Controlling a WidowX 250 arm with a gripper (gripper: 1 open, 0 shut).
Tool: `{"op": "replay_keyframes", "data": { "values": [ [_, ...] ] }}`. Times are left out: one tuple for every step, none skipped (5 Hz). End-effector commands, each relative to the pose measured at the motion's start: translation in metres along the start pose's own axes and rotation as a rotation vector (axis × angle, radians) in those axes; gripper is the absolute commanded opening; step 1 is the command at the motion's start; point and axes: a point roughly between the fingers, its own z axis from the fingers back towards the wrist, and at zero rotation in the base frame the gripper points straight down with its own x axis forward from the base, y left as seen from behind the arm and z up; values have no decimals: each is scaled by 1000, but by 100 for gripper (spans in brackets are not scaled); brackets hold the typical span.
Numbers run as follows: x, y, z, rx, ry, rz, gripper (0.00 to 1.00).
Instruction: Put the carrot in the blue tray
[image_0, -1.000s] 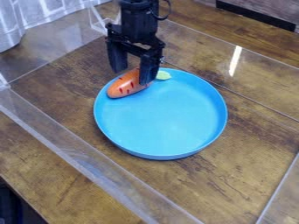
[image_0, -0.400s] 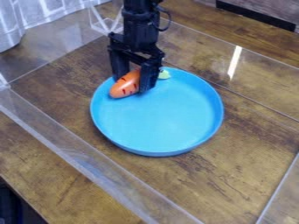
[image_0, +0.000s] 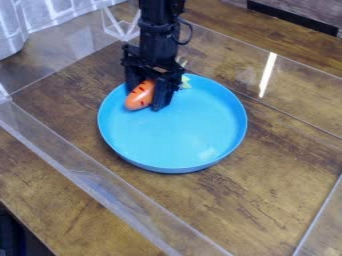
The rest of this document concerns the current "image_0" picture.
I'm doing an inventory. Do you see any clear acrylic enclosure panel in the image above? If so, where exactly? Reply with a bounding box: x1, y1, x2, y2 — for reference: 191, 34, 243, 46
0, 0, 342, 256

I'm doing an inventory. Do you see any white checked curtain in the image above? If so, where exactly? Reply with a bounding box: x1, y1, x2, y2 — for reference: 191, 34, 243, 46
0, 0, 126, 60

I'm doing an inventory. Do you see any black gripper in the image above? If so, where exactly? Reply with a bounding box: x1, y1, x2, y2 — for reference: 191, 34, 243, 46
122, 44, 184, 111

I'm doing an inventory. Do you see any blue round tray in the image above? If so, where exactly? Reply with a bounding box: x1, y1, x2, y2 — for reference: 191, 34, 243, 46
98, 73, 249, 174

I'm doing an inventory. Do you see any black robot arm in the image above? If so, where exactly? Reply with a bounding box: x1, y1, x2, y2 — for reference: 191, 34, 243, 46
122, 0, 192, 111

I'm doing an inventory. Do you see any orange toy carrot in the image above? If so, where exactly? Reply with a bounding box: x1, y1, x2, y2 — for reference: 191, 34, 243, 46
124, 79, 156, 111

